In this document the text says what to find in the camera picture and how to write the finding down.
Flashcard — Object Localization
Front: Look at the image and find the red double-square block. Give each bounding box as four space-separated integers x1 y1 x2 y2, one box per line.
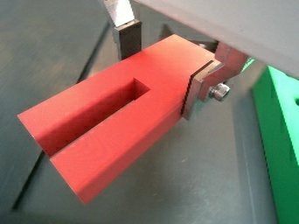
19 35 214 203

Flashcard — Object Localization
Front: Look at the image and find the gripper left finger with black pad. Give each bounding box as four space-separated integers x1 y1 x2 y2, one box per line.
98 0 143 60

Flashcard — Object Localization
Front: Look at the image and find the green shape-sorter board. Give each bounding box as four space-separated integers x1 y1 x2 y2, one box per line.
253 66 299 224

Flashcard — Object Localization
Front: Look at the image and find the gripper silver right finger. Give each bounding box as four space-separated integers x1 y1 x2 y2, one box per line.
182 43 249 120

